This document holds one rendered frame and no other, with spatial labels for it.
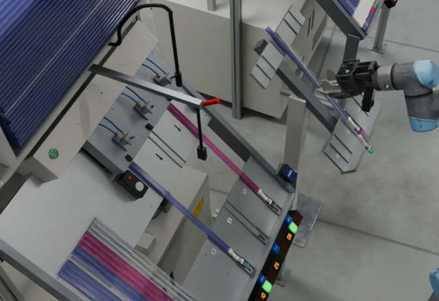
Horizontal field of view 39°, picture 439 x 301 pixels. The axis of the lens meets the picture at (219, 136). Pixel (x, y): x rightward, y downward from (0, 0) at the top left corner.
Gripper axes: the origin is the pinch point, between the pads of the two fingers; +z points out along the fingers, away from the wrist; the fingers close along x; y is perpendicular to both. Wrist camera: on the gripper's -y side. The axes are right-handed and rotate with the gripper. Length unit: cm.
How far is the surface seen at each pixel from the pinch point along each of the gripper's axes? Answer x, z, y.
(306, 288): 18, 43, -92
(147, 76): 32, 25, 37
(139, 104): 41, 22, 35
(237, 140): 21.6, 21.1, 1.0
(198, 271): 62, 19, -9
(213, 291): 64, 17, -16
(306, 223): -10, 52, -85
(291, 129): -7.8, 28.0, -24.9
